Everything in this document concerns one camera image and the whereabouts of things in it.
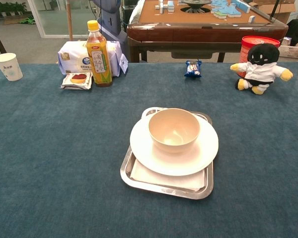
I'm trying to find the beige plastic bowl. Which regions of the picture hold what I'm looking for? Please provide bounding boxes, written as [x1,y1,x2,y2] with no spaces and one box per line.
[149,108,201,154]

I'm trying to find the blue white robot base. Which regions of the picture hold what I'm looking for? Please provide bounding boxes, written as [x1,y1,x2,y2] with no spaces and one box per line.
[92,0,128,61]

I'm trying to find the white round plate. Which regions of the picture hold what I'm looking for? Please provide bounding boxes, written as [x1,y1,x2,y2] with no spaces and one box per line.
[129,115,219,177]

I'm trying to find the white folded napkin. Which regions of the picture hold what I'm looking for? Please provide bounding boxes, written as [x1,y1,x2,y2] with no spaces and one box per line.
[130,158,206,192]

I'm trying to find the blue cookie snack packet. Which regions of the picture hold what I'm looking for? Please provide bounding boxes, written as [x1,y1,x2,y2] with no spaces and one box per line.
[184,60,203,79]

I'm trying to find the stainless steel tray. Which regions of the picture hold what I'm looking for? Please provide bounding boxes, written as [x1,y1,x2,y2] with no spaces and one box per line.
[120,107,214,200]

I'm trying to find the yellow-capped tea bottle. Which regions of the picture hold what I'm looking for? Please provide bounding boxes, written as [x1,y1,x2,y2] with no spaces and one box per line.
[85,20,114,88]

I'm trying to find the small pastry snack packet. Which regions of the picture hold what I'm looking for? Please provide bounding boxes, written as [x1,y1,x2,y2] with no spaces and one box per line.
[60,72,93,90]

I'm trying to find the white tissue pack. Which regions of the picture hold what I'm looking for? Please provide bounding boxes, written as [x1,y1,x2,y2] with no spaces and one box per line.
[58,40,129,77]

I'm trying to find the brown mahjong table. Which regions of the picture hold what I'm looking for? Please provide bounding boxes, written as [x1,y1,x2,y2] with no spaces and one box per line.
[126,0,289,63]

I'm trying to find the blue carpet table cover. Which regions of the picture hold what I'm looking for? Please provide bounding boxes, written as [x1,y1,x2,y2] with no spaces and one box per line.
[0,61,298,238]

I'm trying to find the black plush toy white coat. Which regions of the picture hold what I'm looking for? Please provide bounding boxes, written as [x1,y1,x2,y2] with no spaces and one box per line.
[229,43,294,95]

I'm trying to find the red cylindrical canister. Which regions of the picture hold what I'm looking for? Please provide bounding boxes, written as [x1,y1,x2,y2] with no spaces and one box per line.
[238,35,281,78]

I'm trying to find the wooden pole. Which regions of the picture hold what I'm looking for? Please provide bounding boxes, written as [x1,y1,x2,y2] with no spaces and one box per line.
[66,0,74,42]

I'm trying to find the mahjong tile pile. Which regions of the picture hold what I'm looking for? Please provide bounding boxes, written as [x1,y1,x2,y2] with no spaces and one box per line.
[211,0,251,20]

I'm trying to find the white paper cup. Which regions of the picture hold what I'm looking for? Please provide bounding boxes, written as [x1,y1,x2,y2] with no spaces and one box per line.
[0,53,24,82]

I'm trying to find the white plastic basket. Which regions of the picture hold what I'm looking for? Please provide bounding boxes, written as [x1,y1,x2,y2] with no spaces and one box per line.
[278,37,298,60]

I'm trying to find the cardboard box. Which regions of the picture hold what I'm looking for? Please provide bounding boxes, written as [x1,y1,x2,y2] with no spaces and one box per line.
[248,0,298,25]

